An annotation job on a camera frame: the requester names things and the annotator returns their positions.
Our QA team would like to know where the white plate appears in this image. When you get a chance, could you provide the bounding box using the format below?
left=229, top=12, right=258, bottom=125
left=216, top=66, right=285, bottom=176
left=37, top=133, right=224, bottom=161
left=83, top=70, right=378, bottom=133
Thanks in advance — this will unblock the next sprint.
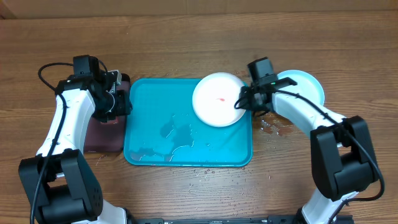
left=192, top=72, right=246, bottom=128

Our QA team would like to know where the light blue plate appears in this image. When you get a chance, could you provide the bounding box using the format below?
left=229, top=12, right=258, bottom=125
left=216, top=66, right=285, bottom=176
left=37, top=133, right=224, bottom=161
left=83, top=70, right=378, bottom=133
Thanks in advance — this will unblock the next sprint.
left=277, top=70, right=325, bottom=106

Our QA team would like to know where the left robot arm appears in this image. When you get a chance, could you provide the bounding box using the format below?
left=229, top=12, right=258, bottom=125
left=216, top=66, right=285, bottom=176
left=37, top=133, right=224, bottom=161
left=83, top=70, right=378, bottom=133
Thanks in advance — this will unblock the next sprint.
left=18, top=55, right=136, bottom=224

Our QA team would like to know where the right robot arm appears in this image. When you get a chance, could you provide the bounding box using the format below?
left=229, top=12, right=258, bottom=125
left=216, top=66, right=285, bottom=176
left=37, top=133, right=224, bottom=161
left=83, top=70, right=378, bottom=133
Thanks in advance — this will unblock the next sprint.
left=234, top=57, right=386, bottom=224

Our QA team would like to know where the black water tray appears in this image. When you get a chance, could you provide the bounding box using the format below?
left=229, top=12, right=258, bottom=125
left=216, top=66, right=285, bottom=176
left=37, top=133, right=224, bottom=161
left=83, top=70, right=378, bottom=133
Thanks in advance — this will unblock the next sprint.
left=83, top=73, right=131, bottom=152

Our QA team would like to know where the teal plastic tray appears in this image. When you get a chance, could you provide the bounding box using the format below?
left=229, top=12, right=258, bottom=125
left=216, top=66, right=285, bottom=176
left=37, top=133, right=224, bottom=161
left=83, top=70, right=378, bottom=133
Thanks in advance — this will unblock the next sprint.
left=123, top=78, right=253, bottom=167

